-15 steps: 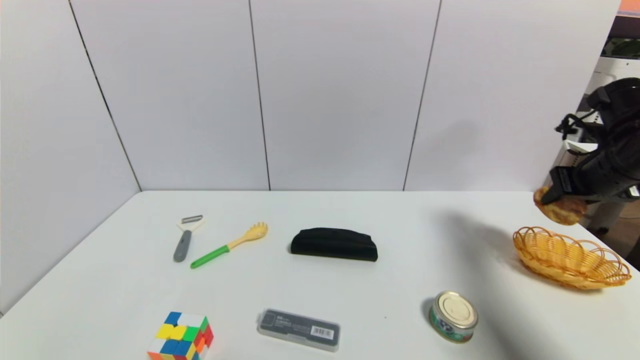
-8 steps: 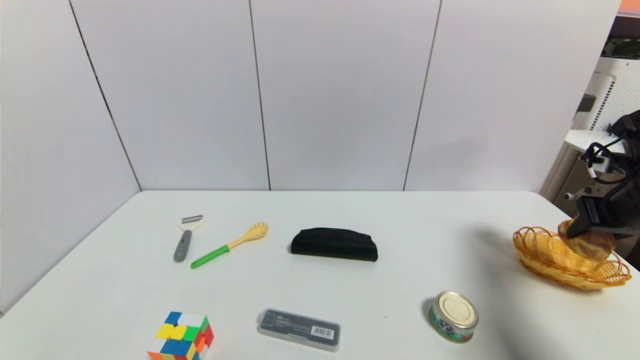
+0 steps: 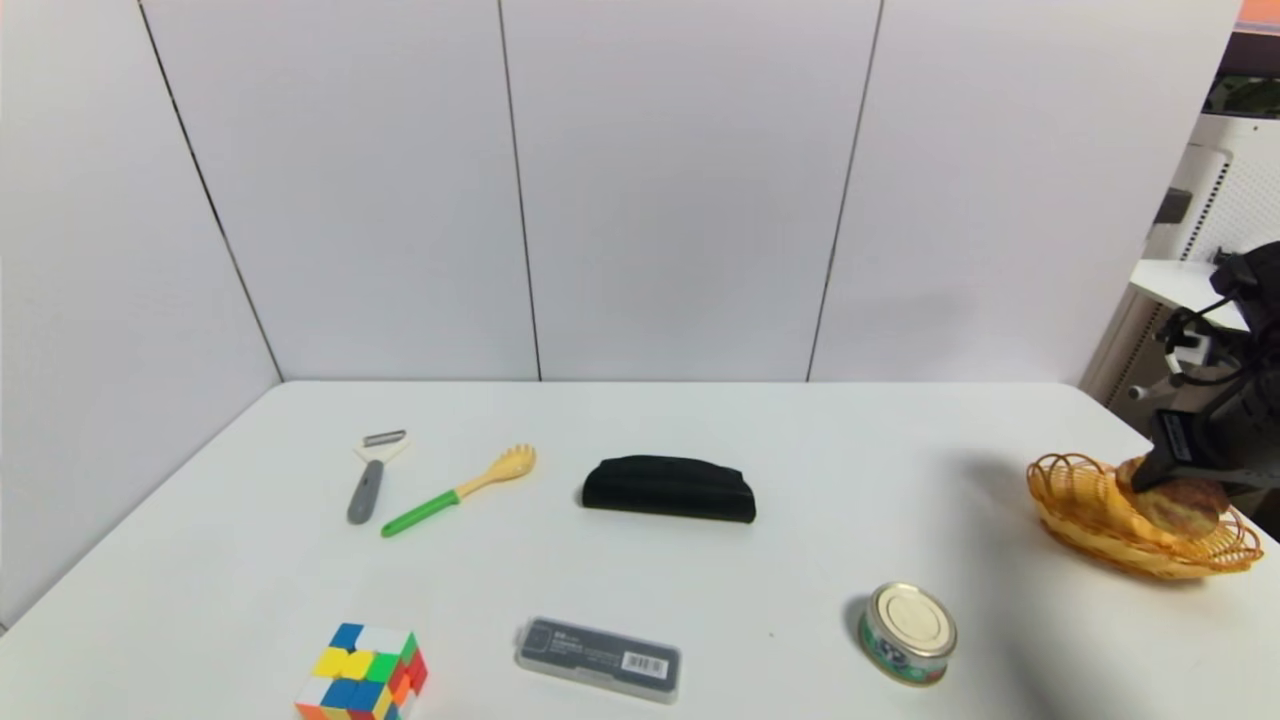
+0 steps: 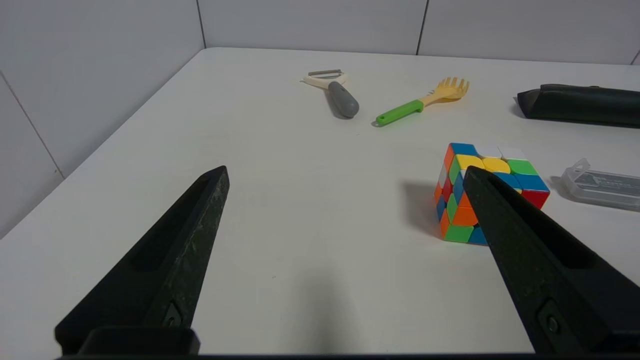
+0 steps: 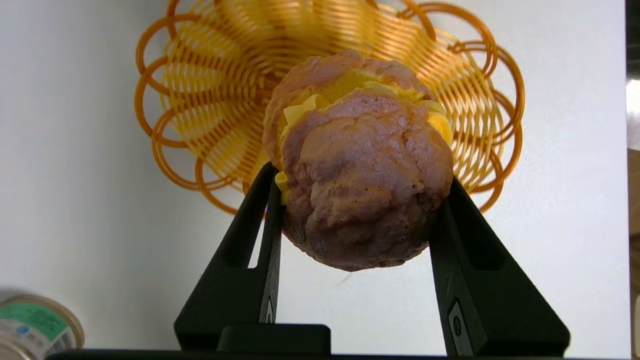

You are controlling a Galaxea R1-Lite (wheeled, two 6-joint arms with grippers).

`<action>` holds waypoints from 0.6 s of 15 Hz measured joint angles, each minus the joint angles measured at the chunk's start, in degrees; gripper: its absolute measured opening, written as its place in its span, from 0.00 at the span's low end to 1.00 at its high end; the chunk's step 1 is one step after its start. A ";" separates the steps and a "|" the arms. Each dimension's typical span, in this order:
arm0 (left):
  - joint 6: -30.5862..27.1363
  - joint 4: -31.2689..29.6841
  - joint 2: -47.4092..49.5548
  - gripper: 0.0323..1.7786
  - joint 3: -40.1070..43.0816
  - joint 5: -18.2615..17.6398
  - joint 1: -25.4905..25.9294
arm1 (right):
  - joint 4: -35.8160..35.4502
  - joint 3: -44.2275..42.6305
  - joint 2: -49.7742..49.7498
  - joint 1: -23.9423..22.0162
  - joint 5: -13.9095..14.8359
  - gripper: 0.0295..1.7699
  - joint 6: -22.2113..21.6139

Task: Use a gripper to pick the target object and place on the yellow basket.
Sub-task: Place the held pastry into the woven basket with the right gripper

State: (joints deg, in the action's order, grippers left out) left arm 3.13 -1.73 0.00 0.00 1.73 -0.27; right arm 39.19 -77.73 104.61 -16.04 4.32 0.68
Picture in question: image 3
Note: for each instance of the round tin can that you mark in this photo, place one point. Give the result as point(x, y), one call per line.
point(908, 630)

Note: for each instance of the clear plastic case with barcode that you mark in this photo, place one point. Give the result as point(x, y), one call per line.
point(598, 656)

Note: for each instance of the dark screen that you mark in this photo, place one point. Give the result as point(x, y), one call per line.
point(1248, 85)

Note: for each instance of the yellow woven plastic basket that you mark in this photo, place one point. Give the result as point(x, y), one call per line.
point(1090, 510)

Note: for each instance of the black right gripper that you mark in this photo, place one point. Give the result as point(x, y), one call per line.
point(1177, 439)

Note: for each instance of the white perforated panel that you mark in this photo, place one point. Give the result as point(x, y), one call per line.
point(1240, 180)

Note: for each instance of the multicoloured puzzle cube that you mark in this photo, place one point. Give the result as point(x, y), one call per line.
point(363, 672)

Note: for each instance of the white side desk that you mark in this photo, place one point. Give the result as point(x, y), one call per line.
point(1180, 285)

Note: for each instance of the brown cream puff bread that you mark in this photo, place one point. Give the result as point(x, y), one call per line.
point(1180, 508)

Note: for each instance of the grey box on panel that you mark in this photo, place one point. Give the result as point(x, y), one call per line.
point(1170, 207)

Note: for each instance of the black fabric pouch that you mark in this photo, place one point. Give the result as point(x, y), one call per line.
point(668, 488)

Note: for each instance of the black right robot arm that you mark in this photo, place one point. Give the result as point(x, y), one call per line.
point(1255, 300)

